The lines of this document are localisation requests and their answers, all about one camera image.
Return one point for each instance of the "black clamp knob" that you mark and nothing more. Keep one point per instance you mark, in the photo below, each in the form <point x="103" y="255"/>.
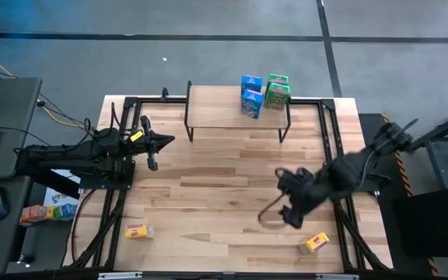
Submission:
<point x="165" y="93"/>

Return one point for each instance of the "large black box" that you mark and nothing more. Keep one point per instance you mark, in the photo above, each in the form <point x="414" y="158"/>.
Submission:
<point x="434" y="223"/>

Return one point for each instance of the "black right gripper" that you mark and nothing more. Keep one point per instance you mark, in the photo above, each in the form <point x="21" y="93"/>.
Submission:
<point x="302" y="190"/>

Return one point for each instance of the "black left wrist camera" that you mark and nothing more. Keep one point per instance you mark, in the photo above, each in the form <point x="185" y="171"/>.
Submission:
<point x="140" y="145"/>

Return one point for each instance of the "yellow tag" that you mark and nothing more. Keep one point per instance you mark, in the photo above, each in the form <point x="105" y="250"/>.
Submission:
<point x="136" y="136"/>

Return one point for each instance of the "white printed paper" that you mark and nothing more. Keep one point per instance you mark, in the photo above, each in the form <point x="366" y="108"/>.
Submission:
<point x="58" y="196"/>

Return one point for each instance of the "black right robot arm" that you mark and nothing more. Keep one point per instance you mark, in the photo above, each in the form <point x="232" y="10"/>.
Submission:
<point x="360" y="163"/>

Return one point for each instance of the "black metal table frame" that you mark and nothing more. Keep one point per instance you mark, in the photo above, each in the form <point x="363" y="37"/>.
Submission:
<point x="327" y="105"/>

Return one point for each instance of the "small yellow spare box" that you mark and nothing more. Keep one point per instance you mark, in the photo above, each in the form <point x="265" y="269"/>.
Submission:
<point x="50" y="212"/>

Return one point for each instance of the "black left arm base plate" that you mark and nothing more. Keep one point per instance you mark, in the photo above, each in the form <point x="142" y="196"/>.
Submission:
<point x="103" y="183"/>

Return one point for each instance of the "large grey desk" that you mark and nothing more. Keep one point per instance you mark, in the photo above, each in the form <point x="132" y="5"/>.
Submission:
<point x="6" y="116"/>

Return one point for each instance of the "black caster wheel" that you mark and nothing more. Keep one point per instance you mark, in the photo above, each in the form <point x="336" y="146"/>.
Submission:
<point x="25" y="260"/>

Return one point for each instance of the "green blue spare box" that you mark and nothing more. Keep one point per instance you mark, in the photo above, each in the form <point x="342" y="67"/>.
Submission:
<point x="65" y="212"/>

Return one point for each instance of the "wooden shelf black metal legs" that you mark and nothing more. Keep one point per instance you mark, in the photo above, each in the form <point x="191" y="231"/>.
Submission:
<point x="216" y="110"/>

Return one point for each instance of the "silver metal bracket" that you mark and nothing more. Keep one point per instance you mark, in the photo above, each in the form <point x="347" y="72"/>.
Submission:
<point x="120" y="275"/>
<point x="337" y="276"/>

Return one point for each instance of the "black mat hazard stripe edge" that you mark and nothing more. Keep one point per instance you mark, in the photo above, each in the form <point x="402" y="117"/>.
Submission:
<point x="403" y="268"/>

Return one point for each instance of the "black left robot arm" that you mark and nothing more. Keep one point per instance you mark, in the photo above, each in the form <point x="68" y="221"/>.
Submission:
<point x="72" y="155"/>

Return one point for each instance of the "black desk support bar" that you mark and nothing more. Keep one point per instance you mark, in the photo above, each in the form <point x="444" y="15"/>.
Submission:
<point x="45" y="183"/>

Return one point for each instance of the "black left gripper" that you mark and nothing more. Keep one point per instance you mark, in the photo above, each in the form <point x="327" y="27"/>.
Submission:
<point x="152" y="153"/>

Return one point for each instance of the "blue cereal box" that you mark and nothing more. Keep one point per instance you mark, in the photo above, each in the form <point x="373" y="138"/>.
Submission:
<point x="251" y="82"/>
<point x="252" y="104"/>

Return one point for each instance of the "yellow cereal box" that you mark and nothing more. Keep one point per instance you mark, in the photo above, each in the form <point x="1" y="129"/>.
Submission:
<point x="138" y="231"/>
<point x="315" y="243"/>

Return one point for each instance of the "orange spare cereal box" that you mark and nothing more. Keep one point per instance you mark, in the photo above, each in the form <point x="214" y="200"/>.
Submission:
<point x="33" y="214"/>

